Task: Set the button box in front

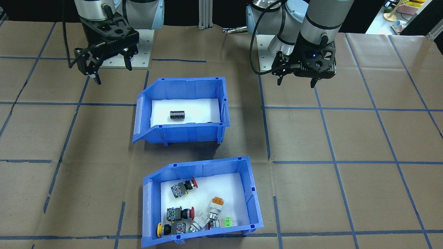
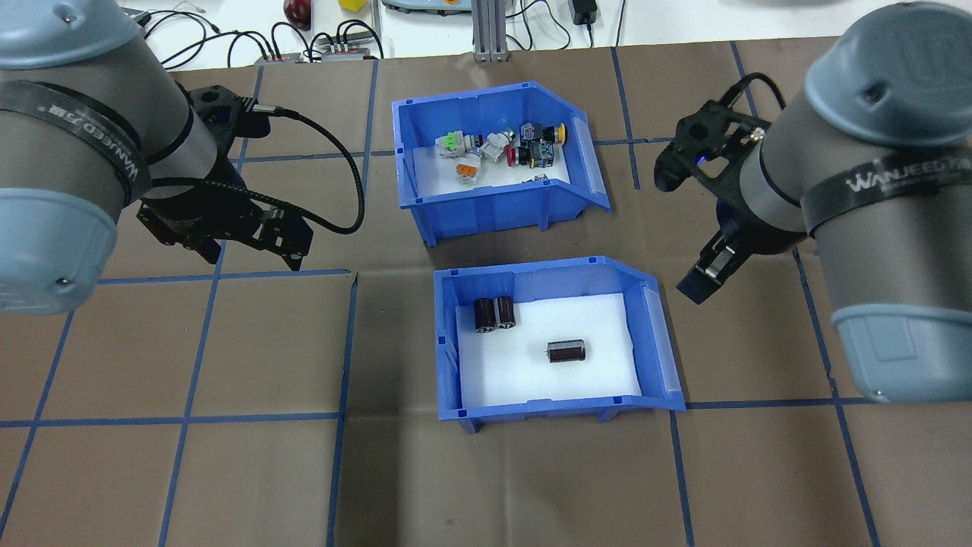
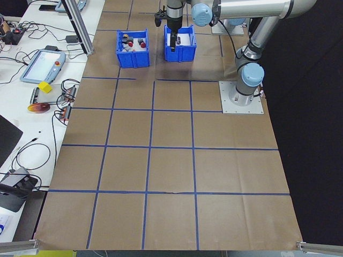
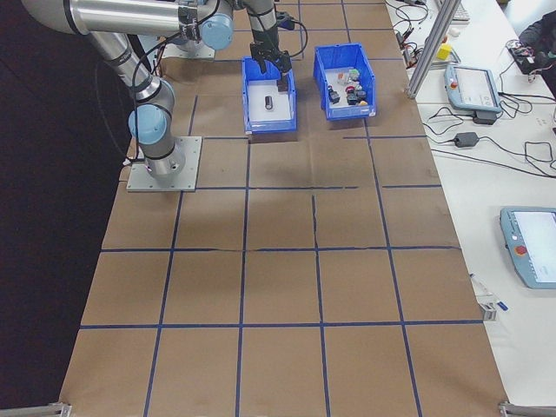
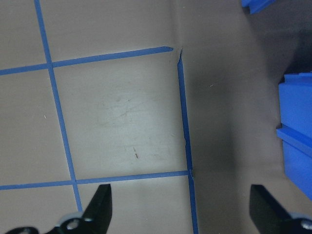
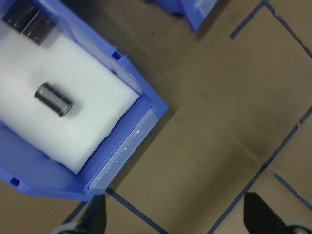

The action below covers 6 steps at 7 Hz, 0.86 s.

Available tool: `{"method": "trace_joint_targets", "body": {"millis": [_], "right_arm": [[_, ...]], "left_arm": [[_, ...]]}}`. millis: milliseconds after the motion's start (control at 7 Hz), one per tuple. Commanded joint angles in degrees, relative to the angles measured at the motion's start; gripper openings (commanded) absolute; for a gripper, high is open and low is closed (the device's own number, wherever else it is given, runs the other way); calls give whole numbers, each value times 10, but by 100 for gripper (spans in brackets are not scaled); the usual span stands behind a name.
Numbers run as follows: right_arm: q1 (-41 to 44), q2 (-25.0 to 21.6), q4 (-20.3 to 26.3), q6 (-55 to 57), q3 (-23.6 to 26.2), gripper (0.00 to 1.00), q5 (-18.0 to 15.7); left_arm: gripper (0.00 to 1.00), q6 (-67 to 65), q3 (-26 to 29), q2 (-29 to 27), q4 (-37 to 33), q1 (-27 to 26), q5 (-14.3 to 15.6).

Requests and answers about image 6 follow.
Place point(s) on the blue plastic button bin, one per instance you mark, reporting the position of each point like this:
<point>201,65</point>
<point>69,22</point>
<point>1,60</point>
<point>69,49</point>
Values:
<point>192,19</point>

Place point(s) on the dark cylindrical capacitor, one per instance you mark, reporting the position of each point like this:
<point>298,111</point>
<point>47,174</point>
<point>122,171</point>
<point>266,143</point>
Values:
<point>53,100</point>
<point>26,23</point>

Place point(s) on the white foam pad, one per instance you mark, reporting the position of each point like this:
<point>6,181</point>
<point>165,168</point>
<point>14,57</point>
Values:
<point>85,122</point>

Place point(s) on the blue plastic capacitor bin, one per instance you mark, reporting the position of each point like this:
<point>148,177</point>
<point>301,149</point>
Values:
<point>36,170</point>

